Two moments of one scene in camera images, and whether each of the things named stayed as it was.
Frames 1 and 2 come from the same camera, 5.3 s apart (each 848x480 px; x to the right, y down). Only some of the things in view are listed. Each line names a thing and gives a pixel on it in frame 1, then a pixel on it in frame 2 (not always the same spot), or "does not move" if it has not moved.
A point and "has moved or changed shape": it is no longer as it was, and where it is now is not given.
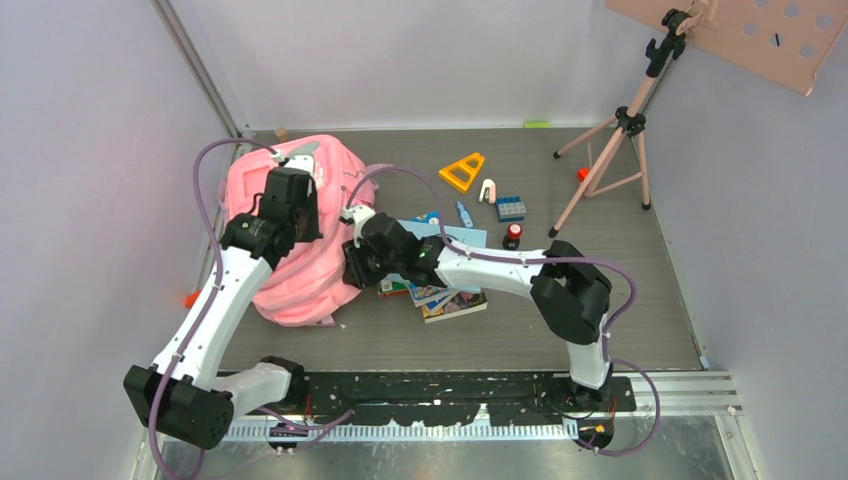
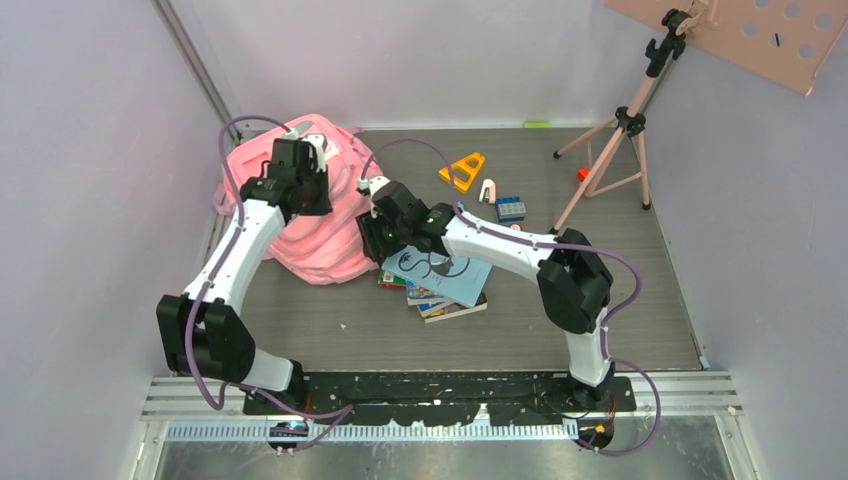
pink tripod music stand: (792, 40) does not move
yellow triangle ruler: (463, 173) does not move
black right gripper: (356, 273) to (375, 248)
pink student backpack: (306, 286) has moved or changed shape
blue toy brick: (510, 209) does not move
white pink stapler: (490, 184) does not move
